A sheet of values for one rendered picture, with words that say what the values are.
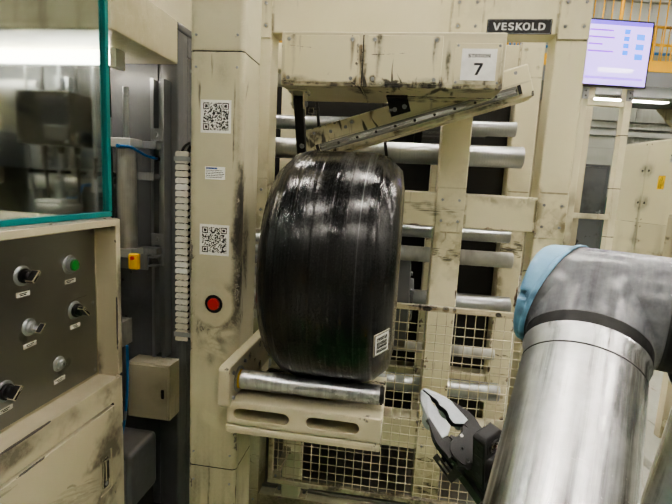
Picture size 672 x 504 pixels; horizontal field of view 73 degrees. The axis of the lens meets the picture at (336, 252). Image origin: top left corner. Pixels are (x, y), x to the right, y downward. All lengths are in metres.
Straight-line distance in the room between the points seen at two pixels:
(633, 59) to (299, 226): 4.31
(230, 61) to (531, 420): 0.96
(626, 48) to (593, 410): 4.59
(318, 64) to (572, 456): 1.16
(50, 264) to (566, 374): 0.91
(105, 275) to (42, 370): 0.23
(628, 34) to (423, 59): 3.73
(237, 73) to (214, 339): 0.64
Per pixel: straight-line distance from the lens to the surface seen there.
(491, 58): 1.36
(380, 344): 0.95
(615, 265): 0.53
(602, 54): 4.82
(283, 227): 0.90
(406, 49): 1.35
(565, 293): 0.51
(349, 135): 1.45
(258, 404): 1.11
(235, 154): 1.12
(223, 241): 1.13
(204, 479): 1.38
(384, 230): 0.89
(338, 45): 1.37
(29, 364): 1.06
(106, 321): 1.18
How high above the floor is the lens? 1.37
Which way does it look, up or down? 8 degrees down
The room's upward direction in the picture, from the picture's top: 3 degrees clockwise
